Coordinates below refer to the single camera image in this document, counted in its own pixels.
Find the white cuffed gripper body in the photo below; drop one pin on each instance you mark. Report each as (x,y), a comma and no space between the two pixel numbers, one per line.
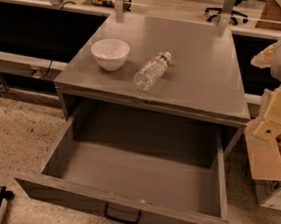
(269,127)

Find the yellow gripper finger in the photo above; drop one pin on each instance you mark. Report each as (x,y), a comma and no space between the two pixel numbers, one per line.
(263,58)

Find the clear plastic water bottle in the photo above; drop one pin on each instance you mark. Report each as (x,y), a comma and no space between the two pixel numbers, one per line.
(149,74)

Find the open grey top drawer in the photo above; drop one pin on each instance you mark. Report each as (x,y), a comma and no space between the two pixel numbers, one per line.
(169,167)

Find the black office chair base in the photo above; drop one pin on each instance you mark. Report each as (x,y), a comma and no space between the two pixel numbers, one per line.
(217,15)

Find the grey wooden cabinet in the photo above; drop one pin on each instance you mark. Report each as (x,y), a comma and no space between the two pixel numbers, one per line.
(203,82)

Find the open cardboard box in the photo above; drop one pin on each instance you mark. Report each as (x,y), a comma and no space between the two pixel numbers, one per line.
(265,165)

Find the white ceramic bowl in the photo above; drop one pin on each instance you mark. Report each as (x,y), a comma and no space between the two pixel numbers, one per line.
(110,54)

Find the black drawer handle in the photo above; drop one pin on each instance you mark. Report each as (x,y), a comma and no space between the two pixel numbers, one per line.
(121,215)

